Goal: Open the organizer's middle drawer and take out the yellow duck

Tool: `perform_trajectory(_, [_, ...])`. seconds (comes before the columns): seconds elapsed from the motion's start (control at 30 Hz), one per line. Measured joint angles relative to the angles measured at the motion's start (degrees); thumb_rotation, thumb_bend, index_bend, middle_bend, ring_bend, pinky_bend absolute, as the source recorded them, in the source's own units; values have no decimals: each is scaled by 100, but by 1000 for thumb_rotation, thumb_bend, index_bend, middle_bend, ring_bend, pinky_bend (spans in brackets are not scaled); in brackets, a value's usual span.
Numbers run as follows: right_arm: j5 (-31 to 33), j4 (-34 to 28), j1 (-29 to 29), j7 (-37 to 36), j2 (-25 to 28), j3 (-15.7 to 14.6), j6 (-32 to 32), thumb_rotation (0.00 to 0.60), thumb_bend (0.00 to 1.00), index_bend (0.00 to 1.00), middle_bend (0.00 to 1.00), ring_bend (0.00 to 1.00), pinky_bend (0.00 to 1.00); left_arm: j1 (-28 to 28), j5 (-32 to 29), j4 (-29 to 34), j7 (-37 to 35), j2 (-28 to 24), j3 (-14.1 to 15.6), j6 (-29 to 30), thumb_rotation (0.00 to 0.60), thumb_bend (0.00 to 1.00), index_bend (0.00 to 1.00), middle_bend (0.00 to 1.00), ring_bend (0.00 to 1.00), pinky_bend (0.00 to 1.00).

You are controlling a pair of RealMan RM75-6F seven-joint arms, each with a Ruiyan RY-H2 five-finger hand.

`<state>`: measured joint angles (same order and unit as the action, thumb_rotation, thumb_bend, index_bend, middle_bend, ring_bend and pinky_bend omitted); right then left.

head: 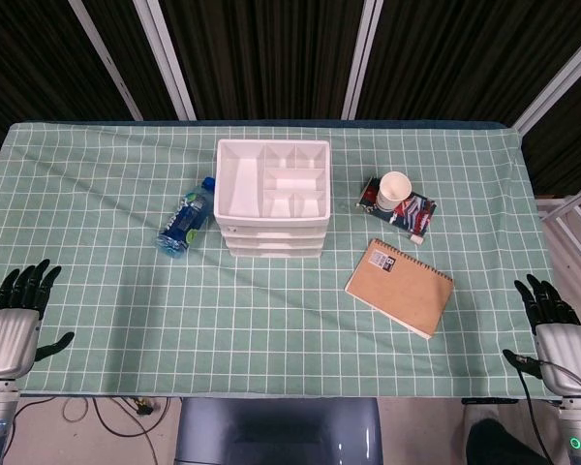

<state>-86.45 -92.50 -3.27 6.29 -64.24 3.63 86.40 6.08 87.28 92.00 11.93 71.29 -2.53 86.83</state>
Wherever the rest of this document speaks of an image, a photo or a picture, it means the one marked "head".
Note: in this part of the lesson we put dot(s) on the thin white frame post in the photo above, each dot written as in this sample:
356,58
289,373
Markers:
104,58

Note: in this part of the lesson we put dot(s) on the white paper cup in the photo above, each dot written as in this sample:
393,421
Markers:
392,191

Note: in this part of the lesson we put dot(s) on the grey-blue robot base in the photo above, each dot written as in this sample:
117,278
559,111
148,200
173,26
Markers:
276,431

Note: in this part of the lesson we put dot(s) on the blue plastic water bottle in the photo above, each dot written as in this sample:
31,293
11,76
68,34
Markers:
186,218

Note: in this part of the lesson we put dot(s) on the blue red patterned pouch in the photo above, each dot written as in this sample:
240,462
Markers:
418,213

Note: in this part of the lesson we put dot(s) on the clear plastic drawer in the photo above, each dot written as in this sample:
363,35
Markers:
271,241

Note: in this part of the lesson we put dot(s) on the white plastic drawer cabinet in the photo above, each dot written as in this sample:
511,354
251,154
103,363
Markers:
242,194

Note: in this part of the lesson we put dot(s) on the white metal rack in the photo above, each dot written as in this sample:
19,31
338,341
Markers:
569,208

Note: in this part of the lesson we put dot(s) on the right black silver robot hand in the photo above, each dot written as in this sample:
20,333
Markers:
561,353

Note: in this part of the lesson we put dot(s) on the brown spiral notebook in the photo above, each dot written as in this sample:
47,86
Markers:
402,290

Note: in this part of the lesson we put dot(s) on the small white eraser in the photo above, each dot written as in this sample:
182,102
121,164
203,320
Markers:
415,238

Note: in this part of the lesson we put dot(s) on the green checked tablecloth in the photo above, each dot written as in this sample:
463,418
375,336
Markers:
126,315

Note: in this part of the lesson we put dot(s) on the wide white frame post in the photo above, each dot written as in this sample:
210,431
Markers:
363,58
164,58
557,82

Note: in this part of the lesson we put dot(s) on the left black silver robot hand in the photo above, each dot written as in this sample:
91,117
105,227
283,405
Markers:
9,339

